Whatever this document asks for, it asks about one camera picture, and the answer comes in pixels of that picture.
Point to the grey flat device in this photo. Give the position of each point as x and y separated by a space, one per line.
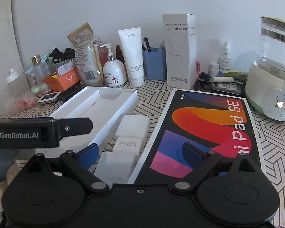
226 88

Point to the black pen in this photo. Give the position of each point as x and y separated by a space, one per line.
147 44

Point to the black phone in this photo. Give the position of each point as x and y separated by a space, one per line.
70 92

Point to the white pump bottle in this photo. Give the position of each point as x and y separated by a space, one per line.
114 73

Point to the small labelled carton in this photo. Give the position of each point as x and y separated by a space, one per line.
66 67

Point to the pink strip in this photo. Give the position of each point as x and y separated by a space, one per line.
198 70

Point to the small white pill bottle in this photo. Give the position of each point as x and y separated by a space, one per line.
214 70

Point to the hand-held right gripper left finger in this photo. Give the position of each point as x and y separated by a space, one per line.
89 153

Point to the glass kettle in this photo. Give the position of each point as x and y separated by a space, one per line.
273 42

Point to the blue clip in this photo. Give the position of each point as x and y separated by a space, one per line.
204 77

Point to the blue pen holder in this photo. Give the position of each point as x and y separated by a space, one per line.
154 64

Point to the white kettle base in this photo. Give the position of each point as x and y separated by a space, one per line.
263 87

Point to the kraft paper snack bag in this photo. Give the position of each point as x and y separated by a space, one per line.
85 52

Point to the clear bottle white cap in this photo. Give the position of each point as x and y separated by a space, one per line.
16 83

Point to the white cosmetic tube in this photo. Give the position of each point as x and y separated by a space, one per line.
133 57

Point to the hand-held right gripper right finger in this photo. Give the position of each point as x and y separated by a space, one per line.
192 153

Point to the orange box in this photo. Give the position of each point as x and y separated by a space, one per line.
64 80

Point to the clear spray bottle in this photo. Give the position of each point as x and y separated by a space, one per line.
225 61

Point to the black tray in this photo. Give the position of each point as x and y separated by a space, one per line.
201 86

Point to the tall white carton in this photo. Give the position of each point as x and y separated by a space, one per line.
179 52

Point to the white charger box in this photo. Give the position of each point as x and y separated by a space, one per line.
115 166

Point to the white printed charger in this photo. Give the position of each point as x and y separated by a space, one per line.
127 144

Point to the clear bottle gold cap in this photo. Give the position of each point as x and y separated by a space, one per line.
39 73

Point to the green packet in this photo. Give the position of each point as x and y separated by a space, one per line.
238 75

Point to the brown glass bottle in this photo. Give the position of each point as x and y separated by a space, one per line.
120 54

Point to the white paper roll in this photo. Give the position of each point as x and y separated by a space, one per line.
223 79

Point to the white square charger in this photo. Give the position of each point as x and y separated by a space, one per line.
133 125

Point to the colourful tablet box lid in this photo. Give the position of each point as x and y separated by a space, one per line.
204 123

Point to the clear bag red print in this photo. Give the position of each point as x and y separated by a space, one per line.
20 104

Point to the clear bottle red label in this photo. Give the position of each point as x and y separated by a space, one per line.
102 52

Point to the dark cloth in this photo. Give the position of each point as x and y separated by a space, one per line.
61 53

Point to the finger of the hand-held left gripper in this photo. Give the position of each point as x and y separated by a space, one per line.
78 125

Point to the small green jar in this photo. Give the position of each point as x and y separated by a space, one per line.
36 90

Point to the white box tray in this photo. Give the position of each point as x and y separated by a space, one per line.
104 109

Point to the small white desk clock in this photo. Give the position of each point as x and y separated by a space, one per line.
48 97

